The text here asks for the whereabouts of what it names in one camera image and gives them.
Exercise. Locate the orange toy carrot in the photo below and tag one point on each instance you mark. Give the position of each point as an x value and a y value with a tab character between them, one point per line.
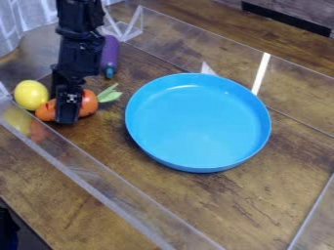
45	112

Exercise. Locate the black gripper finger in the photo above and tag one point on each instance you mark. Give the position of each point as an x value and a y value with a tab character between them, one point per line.
68	103
56	81

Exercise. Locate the black bar in background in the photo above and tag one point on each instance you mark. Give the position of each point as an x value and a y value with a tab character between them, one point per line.
290	20

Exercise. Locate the blue round plate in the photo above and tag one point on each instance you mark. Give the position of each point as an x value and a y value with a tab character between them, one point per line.
196	122

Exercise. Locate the white patterned curtain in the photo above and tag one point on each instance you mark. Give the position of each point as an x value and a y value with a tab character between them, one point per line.
22	15

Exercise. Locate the yellow toy lemon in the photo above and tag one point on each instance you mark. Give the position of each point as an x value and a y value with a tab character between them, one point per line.
30	94

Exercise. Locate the clear acrylic enclosure wall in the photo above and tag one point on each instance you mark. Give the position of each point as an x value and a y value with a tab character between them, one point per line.
92	194

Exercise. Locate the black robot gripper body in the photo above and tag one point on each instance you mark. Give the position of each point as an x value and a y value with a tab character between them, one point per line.
79	55

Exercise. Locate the purple toy eggplant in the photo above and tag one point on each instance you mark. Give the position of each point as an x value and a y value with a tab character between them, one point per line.
109	56

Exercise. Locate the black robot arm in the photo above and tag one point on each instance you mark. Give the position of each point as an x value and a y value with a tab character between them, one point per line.
80	17

